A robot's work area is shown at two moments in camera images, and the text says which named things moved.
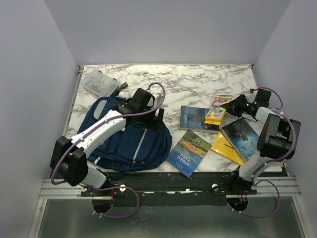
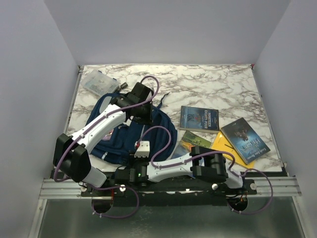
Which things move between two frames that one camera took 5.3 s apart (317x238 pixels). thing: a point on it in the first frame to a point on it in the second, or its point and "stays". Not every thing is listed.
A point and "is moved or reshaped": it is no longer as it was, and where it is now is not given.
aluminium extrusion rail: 265,186 stays
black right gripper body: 246,106 to 133,161
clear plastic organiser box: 100,82 stays
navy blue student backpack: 129,149 is moved or reshaped
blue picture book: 243,137 stays
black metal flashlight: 124,85 stays
